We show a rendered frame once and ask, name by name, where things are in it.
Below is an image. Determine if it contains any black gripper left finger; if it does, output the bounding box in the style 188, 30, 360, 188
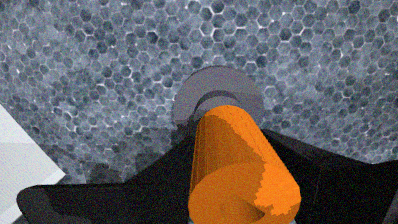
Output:
16, 135, 195, 224

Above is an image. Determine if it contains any orange knob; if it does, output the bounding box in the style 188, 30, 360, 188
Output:
188, 105, 302, 224

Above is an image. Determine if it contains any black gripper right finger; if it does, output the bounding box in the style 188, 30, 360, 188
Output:
260, 129, 398, 224

